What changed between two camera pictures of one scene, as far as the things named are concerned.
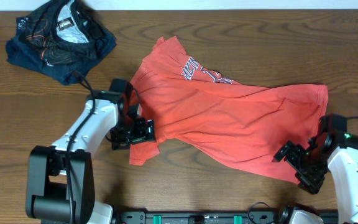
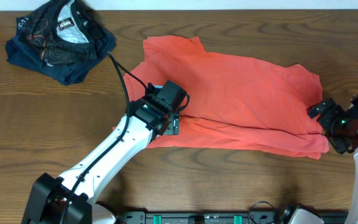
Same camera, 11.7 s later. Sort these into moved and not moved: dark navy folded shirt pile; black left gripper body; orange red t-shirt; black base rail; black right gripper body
Moved: black left gripper body; black right gripper body; orange red t-shirt
Not moved: black base rail; dark navy folded shirt pile
